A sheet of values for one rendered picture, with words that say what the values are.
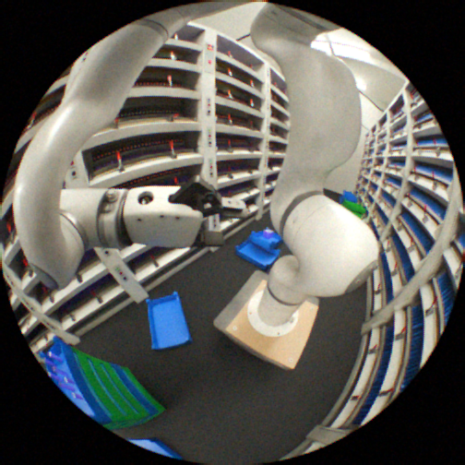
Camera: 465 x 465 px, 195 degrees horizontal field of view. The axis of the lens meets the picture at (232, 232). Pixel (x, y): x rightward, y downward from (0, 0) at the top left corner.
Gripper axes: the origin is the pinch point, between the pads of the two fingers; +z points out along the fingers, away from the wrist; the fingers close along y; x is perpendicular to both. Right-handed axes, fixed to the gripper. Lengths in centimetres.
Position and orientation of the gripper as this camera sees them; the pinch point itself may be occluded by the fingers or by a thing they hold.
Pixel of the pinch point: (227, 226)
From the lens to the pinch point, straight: 22.6
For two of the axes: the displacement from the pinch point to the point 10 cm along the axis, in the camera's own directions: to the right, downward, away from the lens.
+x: 1.8, 8.7, -4.6
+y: -4.1, 4.9, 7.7
